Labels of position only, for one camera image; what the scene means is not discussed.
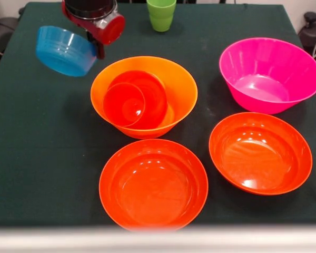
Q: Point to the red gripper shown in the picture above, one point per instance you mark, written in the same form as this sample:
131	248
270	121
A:
112	30

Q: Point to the blue bowl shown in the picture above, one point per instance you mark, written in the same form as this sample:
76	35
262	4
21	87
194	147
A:
63	52

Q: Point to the red cup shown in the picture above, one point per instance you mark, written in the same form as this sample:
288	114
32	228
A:
123	105

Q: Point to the small red bowl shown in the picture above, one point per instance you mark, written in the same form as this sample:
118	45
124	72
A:
155	100

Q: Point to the large orange bowl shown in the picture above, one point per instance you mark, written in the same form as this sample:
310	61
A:
179	87

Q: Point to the large red bowl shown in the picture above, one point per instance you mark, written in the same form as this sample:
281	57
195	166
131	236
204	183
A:
152	189
258	158

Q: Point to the large pink bowl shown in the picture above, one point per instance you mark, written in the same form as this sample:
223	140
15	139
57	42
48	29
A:
266	87

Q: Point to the green cup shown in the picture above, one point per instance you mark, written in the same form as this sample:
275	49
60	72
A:
160	21

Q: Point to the dark green table cloth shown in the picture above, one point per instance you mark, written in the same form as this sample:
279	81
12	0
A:
42	171

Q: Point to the black round device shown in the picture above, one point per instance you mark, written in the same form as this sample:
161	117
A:
310	34

